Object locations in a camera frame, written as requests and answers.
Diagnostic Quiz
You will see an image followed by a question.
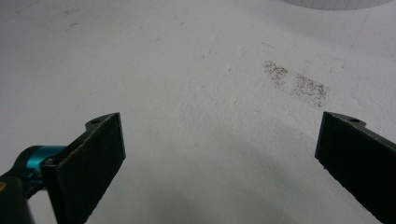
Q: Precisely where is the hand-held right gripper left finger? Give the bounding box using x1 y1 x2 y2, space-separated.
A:
40 112 127 224

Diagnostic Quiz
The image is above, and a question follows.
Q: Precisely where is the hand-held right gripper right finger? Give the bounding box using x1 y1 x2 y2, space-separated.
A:
314 111 396 224

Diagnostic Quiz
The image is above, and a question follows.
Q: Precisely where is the white stand with pole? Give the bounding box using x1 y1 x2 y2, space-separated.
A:
280 0 395 11

